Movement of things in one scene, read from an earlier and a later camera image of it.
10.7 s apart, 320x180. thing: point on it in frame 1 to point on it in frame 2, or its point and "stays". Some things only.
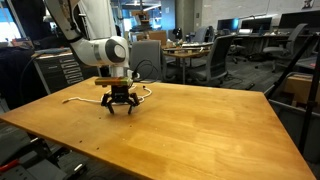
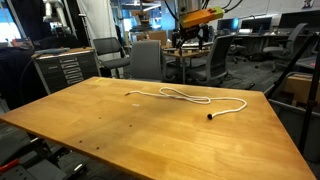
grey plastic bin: (302, 120) stays
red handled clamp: (9, 165) stays
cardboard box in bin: (299, 85) stays
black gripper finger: (135, 102) to (204, 37)
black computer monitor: (254, 24) stays
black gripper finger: (108, 104) to (177, 40)
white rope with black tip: (136, 99) to (196, 99)
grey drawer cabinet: (61, 70) stays
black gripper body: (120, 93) to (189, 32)
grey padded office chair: (146, 62) stays
